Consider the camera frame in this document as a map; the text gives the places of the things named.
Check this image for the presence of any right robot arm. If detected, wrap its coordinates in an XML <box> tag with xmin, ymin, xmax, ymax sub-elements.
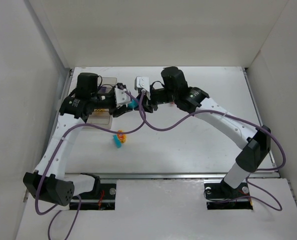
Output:
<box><xmin>134</xmin><ymin>66</ymin><xmax>271</xmax><ymax>199</ymax></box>

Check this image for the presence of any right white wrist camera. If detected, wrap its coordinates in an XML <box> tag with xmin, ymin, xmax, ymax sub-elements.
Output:
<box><xmin>134</xmin><ymin>76</ymin><xmax>150</xmax><ymax>93</ymax></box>

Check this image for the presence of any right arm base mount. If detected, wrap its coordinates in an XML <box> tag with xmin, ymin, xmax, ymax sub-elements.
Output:
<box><xmin>203</xmin><ymin>182</ymin><xmax>253</xmax><ymax>210</ymax></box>

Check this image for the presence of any yellow black striped lego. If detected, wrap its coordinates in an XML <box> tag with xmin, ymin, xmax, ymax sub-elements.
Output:
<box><xmin>94</xmin><ymin>108</ymin><xmax>107</xmax><ymax>113</ymax></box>

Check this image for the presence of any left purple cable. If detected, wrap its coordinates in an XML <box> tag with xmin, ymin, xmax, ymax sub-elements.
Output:
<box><xmin>34</xmin><ymin>84</ymin><xmax>147</xmax><ymax>240</ymax></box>

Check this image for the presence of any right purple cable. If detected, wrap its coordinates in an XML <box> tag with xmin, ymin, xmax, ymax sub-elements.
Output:
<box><xmin>139</xmin><ymin>92</ymin><xmax>287</xmax><ymax>212</ymax></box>

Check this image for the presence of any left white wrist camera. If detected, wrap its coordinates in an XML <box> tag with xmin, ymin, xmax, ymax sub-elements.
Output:
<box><xmin>114</xmin><ymin>82</ymin><xmax>132</xmax><ymax>107</ymax></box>

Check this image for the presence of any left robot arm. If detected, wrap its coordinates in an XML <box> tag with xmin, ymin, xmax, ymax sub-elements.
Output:
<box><xmin>23</xmin><ymin>72</ymin><xmax>131</xmax><ymax>206</ymax></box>

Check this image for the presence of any clear compartment container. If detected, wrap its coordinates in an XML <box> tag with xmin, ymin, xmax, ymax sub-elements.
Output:
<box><xmin>86</xmin><ymin>77</ymin><xmax>117</xmax><ymax>130</ymax></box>

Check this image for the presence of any teal curved lego brick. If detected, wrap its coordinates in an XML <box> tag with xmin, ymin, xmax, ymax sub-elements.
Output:
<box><xmin>127</xmin><ymin>100</ymin><xmax>138</xmax><ymax>110</ymax></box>

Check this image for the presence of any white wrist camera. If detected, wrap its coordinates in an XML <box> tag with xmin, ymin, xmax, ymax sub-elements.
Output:
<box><xmin>114</xmin><ymin>82</ymin><xmax>132</xmax><ymax>107</ymax></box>
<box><xmin>134</xmin><ymin>76</ymin><xmax>150</xmax><ymax>93</ymax></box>

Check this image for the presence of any purple lego brick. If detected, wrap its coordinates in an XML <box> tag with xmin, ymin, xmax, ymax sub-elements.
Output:
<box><xmin>99</xmin><ymin>86</ymin><xmax>107</xmax><ymax>93</ymax></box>

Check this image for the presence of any yellow orange patterned lego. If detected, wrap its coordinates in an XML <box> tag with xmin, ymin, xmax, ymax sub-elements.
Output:
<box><xmin>116</xmin><ymin>130</ymin><xmax>127</xmax><ymax>144</ymax></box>

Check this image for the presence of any purple cable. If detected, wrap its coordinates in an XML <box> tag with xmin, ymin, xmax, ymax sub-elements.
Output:
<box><xmin>139</xmin><ymin>92</ymin><xmax>287</xmax><ymax>212</ymax></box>
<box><xmin>34</xmin><ymin>84</ymin><xmax>147</xmax><ymax>240</ymax></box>

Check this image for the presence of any aluminium front rail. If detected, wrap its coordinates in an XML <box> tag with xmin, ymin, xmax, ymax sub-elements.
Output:
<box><xmin>65</xmin><ymin>172</ymin><xmax>280</xmax><ymax>180</ymax></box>

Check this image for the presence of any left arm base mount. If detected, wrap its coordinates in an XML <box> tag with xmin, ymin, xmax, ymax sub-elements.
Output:
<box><xmin>80</xmin><ymin>179</ymin><xmax>117</xmax><ymax>211</ymax></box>

